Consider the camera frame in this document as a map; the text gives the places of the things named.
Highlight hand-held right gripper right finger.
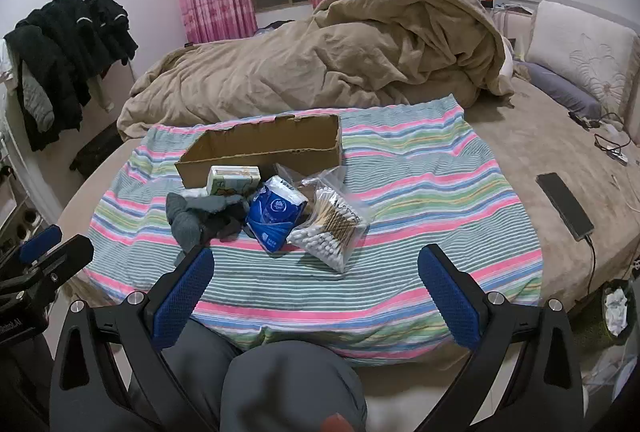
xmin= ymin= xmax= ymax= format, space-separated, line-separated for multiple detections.
xmin=417 ymin=243 xmax=586 ymax=432

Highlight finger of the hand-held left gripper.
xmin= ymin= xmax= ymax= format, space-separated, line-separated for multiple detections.
xmin=0 ymin=225 xmax=63 ymax=270
xmin=27 ymin=234 xmax=95 ymax=285

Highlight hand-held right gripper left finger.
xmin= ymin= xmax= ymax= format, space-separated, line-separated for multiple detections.
xmin=49 ymin=246 xmax=216 ymax=432

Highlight grey socks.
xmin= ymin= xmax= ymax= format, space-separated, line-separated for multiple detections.
xmin=165 ymin=192 xmax=251 ymax=255

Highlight green yellow tissue pack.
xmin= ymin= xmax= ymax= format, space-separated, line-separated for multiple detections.
xmin=205 ymin=166 xmax=262 ymax=197

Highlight blue tissue packet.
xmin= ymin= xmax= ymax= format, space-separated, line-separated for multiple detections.
xmin=243 ymin=176 xmax=308 ymax=255

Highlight clear bag of cotton swabs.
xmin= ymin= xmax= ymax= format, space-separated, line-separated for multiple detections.
xmin=274 ymin=162 xmax=375 ymax=273

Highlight brown cardboard box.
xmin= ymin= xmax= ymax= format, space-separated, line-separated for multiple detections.
xmin=174 ymin=113 xmax=344 ymax=190

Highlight white storage rack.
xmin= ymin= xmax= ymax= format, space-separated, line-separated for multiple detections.
xmin=0 ymin=132 xmax=38 ymax=245

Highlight striped pastel cloth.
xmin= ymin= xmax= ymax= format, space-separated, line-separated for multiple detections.
xmin=82 ymin=94 xmax=545 ymax=365

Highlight dark wooden stool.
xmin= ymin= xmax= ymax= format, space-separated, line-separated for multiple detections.
xmin=69 ymin=122 xmax=123 ymax=177

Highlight grey knit garment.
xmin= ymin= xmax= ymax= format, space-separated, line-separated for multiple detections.
xmin=22 ymin=76 xmax=55 ymax=133

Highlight person's grey trousers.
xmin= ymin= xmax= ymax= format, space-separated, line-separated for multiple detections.
xmin=165 ymin=317 xmax=368 ymax=432

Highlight black smartphone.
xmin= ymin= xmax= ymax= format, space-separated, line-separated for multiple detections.
xmin=536 ymin=173 xmax=596 ymax=241

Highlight dark waste bin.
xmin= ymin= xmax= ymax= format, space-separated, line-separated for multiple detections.
xmin=574 ymin=279 xmax=637 ymax=354

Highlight white garment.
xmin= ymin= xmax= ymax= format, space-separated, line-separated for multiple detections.
xmin=0 ymin=36 xmax=21 ymax=85

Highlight pile of black clothes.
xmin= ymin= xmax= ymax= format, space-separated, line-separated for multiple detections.
xmin=4 ymin=0 xmax=139 ymax=153

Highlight white power strip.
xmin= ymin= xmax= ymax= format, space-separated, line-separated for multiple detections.
xmin=595 ymin=146 xmax=629 ymax=166

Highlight grey blue pillow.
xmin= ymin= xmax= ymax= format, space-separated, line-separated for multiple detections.
xmin=515 ymin=62 xmax=603 ymax=120

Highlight beige duvet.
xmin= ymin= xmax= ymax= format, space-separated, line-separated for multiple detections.
xmin=116 ymin=0 xmax=516 ymax=143

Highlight white embroidered pillow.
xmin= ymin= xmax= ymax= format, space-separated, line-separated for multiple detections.
xmin=525 ymin=0 xmax=640 ymax=117

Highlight black charging cable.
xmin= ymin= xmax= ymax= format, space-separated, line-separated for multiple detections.
xmin=582 ymin=234 xmax=599 ymax=295

